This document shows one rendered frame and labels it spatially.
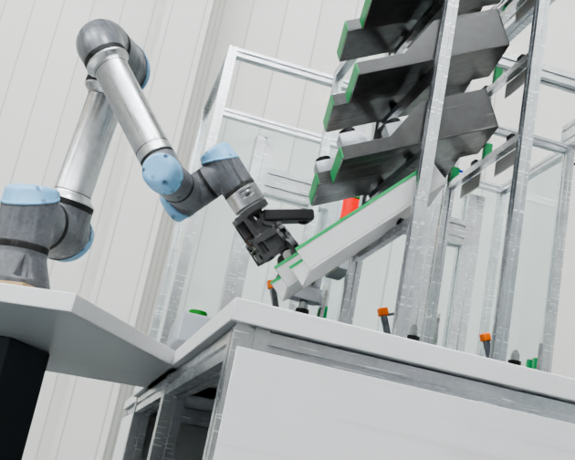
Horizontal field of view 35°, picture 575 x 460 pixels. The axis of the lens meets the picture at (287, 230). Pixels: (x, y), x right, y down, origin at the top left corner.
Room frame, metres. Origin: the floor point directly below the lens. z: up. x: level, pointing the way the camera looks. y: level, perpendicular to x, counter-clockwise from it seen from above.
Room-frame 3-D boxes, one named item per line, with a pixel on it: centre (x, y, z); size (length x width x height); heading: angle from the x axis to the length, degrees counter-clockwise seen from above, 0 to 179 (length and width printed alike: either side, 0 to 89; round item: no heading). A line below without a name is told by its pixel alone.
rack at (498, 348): (1.59, -0.26, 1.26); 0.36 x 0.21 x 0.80; 11
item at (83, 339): (1.87, 0.49, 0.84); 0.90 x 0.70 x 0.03; 163
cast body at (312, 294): (1.93, -0.07, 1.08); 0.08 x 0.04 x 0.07; 101
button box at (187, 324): (1.97, 0.16, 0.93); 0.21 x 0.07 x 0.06; 11
